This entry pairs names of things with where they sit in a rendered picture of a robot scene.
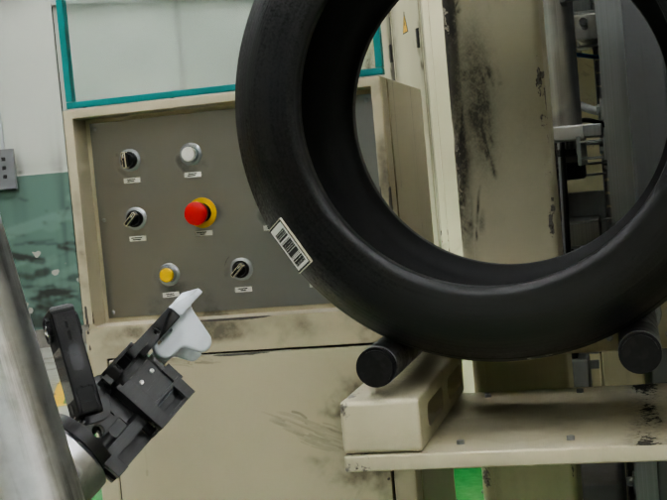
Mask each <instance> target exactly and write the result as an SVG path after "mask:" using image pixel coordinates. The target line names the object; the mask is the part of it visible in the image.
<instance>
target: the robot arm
mask: <svg viewBox="0 0 667 500"><path fill-rule="evenodd" d="M201 293H202V291H201V290H200V289H195V290H191V291H188V292H184V293H181V294H180V295H179V296H178V297H177V298H176V300H175V301H174V302H173V303H172V304H171V305H170V306H169V307H168V308H167V309H166V310H165V311H164V312H163V313H162V314H161V316H160V317H159V318H158V319H157V320H156V321H155V322H154V323H153V324H152V325H151V326H150V327H149V328H148V330H147V331H146V332H145V333H144V334H143V335H142V336H141V337H140V338H139V339H138V340H137V341H136V342H135V343H133V342H132V341H131V342H130V343H129V344H128V345H127V346H126V347H125V349H124V350H123V351H122V352H121V353H120V354H119V355H118V356H117V357H116V358H115V359H114V360H113V361H112V363H111V364H110V365H109V366H108V367H107V368H106V369H105V370H104V371H103V372H102V374H101V375H97V376H95V377H93V373H92V370H91V366H90V363H89V359H88V355H87V352H86V348H85V345H84V341H83V338H82V328H81V323H80V320H79V317H78V313H77V312H76V311H75V310H74V306H73V304H64V305H60V306H56V307H51V308H50V309H49V310H48V311H47V313H46V314H45V316H44V319H43V329H44V334H45V337H46V340H47V343H48V344H49V345H50V346H51V350H52V353H53V356H54V360H55V363H56V367H57V370H58V374H59V377H60V381H61V385H62V388H63V392H64V395H65V399H66V402H67V408H68V412H69V416H67V415H64V414H60V413H59V409H58V406H57V402H56V399H55V396H54V392H53V389H52V386H51V382H50V379H49V376H48V372H47V369H46V366H45V362H44V359H43V356H42V352H41V349H40V346H39V342H38V339H37V336H36V333H35V330H34V326H33V323H32V320H31V316H30V313H29V310H28V306H27V303H26V300H25V296H24V293H23V290H22V286H21V283H20V280H19V276H18V273H17V269H16V266H15V263H14V259H13V256H12V253H11V249H10V246H9V243H8V239H7V236H6V233H5V229H4V226H3V222H2V219H1V216H0V500H91V499H92V498H93V496H94V495H95V494H96V493H97V492H98V491H99V490H100V488H101V487H102V486H103V485H104V484H105V482H106V479H107V480H108V481H110V482H111V483H112V482H113V481H114V480H115V479H116V478H119V477H120V476H121V474H122V473H123V472H124V471H125V470H126V469H127V468H128V465H129V464H130V463H131V462H132V460H133V459H134V458H135V457H136V456H137V455H138V453H139V452H140V451H141V450H142V449H143V448H144V447H145V445H146V444H147V443H148V442H149V441H150V440H151V438H153V437H154V436H155V435H156V434H157V433H158V432H159V431H160V430H162V429H163V428H164V426H165V425H166V424H167V423H168V422H169V421H170V419H171V418H172V417H173V416H174V415H175V414H176V413H177V411H178V410H179V409H180V408H181V407H182V406H183V404H184V403H185V402H186V401H187V400H188V399H189V398H190V396H191V395H192V394H193V393H194V392H195V390H194V389H193V388H191V387H190V386H189V385H188V384H187V383H186V382H185V381H184V380H183V379H182V378H183V376H182V375H181V374H180V373H179V372H178V371H177V370H176V369H175V368H173V367H172V366H171V365H170V364H169V363H168V364H167V365H166V366H165V364H166V363H167V362H168V361H169V360H170V359H171V358H172V357H179V358H182V359H185V360H188V361H196V360H197V359H198V358H199V357H200V356H201V354H202V353H203V352H206V351H207V350H208V349H209V348H210V346H211V337H210V335H209V333H208V332H207V331H206V329H205V328H204V326H203V325H202V323H201V322H200V320H199V318H198V317H197V315H196V314H195V312H194V311H193V308H192V303H193V302H194V301H195V300H196V299H197V298H198V297H199V295H200V294H201ZM160 340H161V341H162V342H161V343H160V344H159V345H158V341H160ZM151 349H153V352H152V353H151V354H150V355H149V354H148V352H149V351H150V350H151ZM152 425H154V426H155V427H153V426H152ZM96 433H98V437H96V436H95V434H96Z"/></svg>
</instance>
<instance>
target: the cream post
mask: <svg viewBox="0 0 667 500"><path fill-rule="evenodd" d="M442 6H443V17H444V31H445V44H446V56H447V68H448V80H449V91H450V102H451V113H452V122H453V129H454V148H455V160H456V172H457V184H458V195H459V207H460V219H461V230H462V242H463V253H464V257H466V258H470V259H473V260H477V261H482V262H488V263H498V264H522V263H531V262H537V261H543V260H547V259H551V258H554V257H558V256H561V255H564V253H563V241H562V229H561V217H560V204H559V193H558V181H557V168H556V156H555V144H554V132H553V119H552V107H551V95H550V82H549V71H548V59H547V47H546V34H545V22H544V10H543V0H442ZM472 368H473V380H474V391H475V392H476V393H478V392H498V391H518V390H538V389H559V388H575V387H574V375H573V363H572V353H569V354H558V355H554V356H549V357H544V358H538V359H532V360H521V361H505V362H486V361H473V362H472ZM481 473H482V484H483V489H482V490H481V493H482V494H483V496H484V500H584V498H583V485H582V473H581V465H580V464H560V465H532V466H504V467H482V468H481Z"/></svg>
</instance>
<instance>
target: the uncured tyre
mask: <svg viewBox="0 0 667 500"><path fill-rule="evenodd" d="M398 1H399V0H254V2H253V5H252V7H251V10H250V13H249V16H248V19H247V22H246V26H245V29H244V33H243V37H242V41H241V46H240V51H239V56H238V63H237V71H236V82H235V118H236V129H237V137H238V144H239V149H240V154H241V159H242V163H243V167H244V171H245V174H246V177H247V180H248V183H249V186H250V189H251V191H252V194H253V196H254V199H255V201H256V204H257V206H258V208H259V210H260V212H261V214H262V217H263V218H264V220H265V222H266V224H267V226H268V228H269V230H270V228H271V227H272V226H273V225H274V224H275V223H276V222H277V220H278V219H279V218H280V217H282V219H283V220H284V221H285V223H286V224H287V226H288V227H289V228H290V230H291V231H292V232H293V234H294V235H295V237H296V238H297V239H298V241H299V242H300V243H301V245H302V246H303V248H304V249H305V250H306V252H307V253H308V254H309V256H310V257H311V259H312V260H313V262H312V263H311V264H310V265H309V266H308V267H307V268H306V269H305V270H304V271H303V272H302V273H301V275H302V276H303V277H304V278H305V279H306V280H307V281H308V282H309V283H310V284H311V285H312V286H313V287H314V288H315V289H316V290H317V291H318V292H319V293H320V294H321V295H322V296H323V297H324V298H326V299H327V300H328V301H329V302H330V303H332V304H333V305H334V306H335V307H337V308H338V309H339V310H341V311H342V312H343V313H345V314H346V315H348V316H349V317H351V318H352V319H354V320H355V321H357V322H359V323H360V324H362V325H363V326H365V327H367V328H369V329H371V330H372V331H374V332H376V333H378V334H380V335H382V336H384V337H386V338H389V339H391V340H393V341H396V342H398V343H400V344H403V345H406V346H409V347H411V348H414V349H417V350H421V351H424V352H428V353H432V354H436V355H440V356H445V357H450V358H456V359H462V360H471V361H486V362H505V361H521V360H522V359H521V358H529V357H535V356H541V355H546V354H551V353H556V352H557V353H559V354H562V353H565V352H569V351H572V350H576V349H579V348H582V347H585V346H588V345H590V344H593V343H596V342H598V341H600V340H603V339H605V338H607V337H609V336H612V335H614V334H616V333H618V332H620V331H622V330H623V329H625V328H627V327H629V326H631V325H632V324H634V323H636V322H637V321H639V320H641V319H642V318H644V317H645V316H647V315H648V314H650V313H652V312H653V311H654V310H656V309H657V308H658V307H660V306H661V305H662V304H664V303H665V302H666V301H667V137H666V142H665V146H664V149H663V152H662V155H661V158H660V161H659V163H658V166H657V168H656V170H655V172H654V175H653V176H652V178H651V180H650V182H649V184H648V186H647V187H646V189H645V190H644V192H643V193H642V195H641V196H640V198H639V199H638V200H637V202H636V203H635V204H634V206H633V207H632V208H631V209H630V210H629V211H628V212H627V214H626V215H625V216H624V217H623V218H622V219H621V220H620V221H618V222H617V223H616V224H615V225H614V226H613V227H611V228H610V229H609V230H608V231H606V232H605V233H604V234H602V235H601V236H599V237H598V238H596V239H595V240H593V241H591V242H590V243H588V244H586V245H584V246H582V247H580V248H578V249H576V250H574V251H571V252H569V253H566V254H564V255H561V256H558V257H554V258H551V259H547V260H543V261H537V262H531V263H522V264H498V263H488V262H482V261H477V260H473V259H470V258H466V257H463V256H460V255H457V254H454V253H452V252H449V251H447V250H445V249H443V248H441V247H439V246H437V245H435V244H433V243H432V242H430V241H428V240H427V239H425V238H424V237H422V236H421V235H419V234H418V233H417V232H415V231H414V230H413V229H412V228H410V227H409V226H408V225H407V224H406V223H405V222H404V221H403V220H402V219H401V218H400V217H399V216H398V215H397V214H396V213H395V212H394V211H393V210H392V209H391V207H390V206H389V205H388V204H387V202H386V201H385V200H384V198H383V197H382V195H381V194H380V192H379V191H378V189H377V187H376V186H375V184H374V182H373V180H372V178H371V176H370V174H369V172H368V169H367V167H366V165H365V163H364V160H363V157H362V153H361V150H360V145H359V141H358V135H357V129H356V116H355V103H356V92H357V85H358V79H359V75H360V71H361V67H362V64H363V60H364V58H365V55H366V52H367V50H368V47H369V45H370V43H371V41H372V39H373V37H374V35H375V33H376V31H377V30H378V28H379V26H380V25H381V23H382V22H383V20H384V19H385V17H386V16H387V14H388V13H389V12H390V11H391V9H392V8H393V7H394V6H395V5H396V3H397V2H398ZM631 2H632V3H633V4H634V5H635V6H636V8H637V9H638V10H639V11H640V13H641V14H642V16H643V17H644V19H645V20H646V22H647V23H648V25H649V27H650V28H651V30H652V32H653V34H654V36H655V38H656V40H657V43H658V45H659V48H660V50H661V53H662V56H663V59H664V62H665V65H666V70H667V0H631Z"/></svg>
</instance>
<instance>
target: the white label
mask: <svg viewBox="0 0 667 500"><path fill-rule="evenodd" d="M269 232H270V234H271V235H272V236H273V238H274V239H275V241H276V242H277V243H278V245H279V246H280V247H281V249H282V250H283V252H284V253H285V254H286V256H287V257H288V259H289V260H290V261H291V263H292V264H293V265H294V267H295V268H296V270H297V271H298V272H299V274H301V273H302V272H303V271H304V270H305V269H306V268H307V267H308V266H309V265H310V264H311V263H312V262H313V260H312V259H311V257H310V256H309V254H308V253H307V252H306V250H305V249H304V248H303V246H302V245H301V243H300V242H299V241H298V239H297V238H296V237H295V235H294V234H293V232H292V231H291V230H290V228H289V227H288V226H287V224H286V223H285V221H284V220H283V219H282V217H280V218H279V219H278V220H277V222H276V223H275V224H274V225H273V226H272V227H271V228H270V230H269Z"/></svg>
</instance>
